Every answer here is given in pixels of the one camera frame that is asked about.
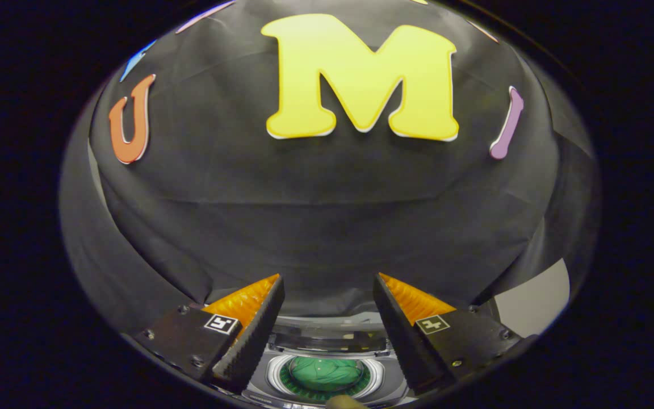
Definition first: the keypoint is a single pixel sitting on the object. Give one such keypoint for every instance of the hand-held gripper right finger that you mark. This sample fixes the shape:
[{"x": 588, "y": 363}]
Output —
[{"x": 403, "y": 341}]

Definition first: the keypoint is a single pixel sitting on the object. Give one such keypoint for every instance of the green shirt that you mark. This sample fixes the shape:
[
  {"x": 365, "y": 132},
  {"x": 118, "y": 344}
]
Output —
[{"x": 326, "y": 373}]

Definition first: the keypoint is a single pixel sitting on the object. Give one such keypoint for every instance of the black backdrop cloth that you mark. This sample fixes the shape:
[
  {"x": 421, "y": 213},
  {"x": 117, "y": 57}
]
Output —
[{"x": 327, "y": 227}]

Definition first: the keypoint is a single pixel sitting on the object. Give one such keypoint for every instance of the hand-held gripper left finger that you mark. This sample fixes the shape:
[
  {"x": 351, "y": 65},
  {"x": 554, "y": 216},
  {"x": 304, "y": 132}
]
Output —
[{"x": 253, "y": 335}]

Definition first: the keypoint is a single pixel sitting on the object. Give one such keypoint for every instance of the grey washing machine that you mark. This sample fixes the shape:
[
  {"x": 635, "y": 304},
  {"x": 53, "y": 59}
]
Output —
[{"x": 386, "y": 386}]

